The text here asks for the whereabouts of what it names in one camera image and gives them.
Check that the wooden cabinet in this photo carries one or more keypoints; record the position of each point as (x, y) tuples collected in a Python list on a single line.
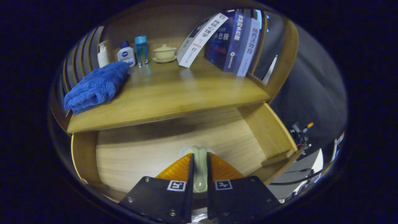
[(161, 25)]

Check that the pale blue book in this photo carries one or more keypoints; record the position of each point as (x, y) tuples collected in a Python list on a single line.
[(248, 46)]

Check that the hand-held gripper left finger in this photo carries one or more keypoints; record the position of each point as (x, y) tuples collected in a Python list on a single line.
[(191, 174)]

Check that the pale green scrubbing brush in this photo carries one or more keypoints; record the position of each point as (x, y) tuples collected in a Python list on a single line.
[(200, 168)]

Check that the dark blue book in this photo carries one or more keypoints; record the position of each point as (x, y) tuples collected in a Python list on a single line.
[(222, 43)]

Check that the black backdrop cloth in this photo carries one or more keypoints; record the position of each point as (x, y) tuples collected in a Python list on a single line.
[(311, 93)]

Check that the white bottle with blue cap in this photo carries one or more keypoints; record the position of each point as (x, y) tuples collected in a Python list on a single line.
[(126, 55)]

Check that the blue folded towel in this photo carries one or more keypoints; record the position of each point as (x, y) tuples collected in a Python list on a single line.
[(93, 87)]

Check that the white book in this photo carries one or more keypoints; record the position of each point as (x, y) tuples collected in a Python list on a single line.
[(199, 40)]

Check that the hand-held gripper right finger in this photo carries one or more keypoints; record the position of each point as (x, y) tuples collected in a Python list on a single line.
[(209, 174)]

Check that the beige lidded teacup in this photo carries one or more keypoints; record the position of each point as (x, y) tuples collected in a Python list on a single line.
[(164, 53)]

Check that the black device with orange part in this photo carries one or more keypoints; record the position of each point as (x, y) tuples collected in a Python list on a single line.
[(298, 129)]

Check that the wooden countertop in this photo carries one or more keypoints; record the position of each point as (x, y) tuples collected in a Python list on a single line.
[(174, 93)]

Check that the wooden drawer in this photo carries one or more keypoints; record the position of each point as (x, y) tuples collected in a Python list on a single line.
[(140, 155)]

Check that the white pump bottle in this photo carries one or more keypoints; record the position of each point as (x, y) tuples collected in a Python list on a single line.
[(103, 59)]

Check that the clear blue bottle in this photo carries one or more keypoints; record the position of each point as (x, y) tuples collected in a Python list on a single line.
[(141, 51)]

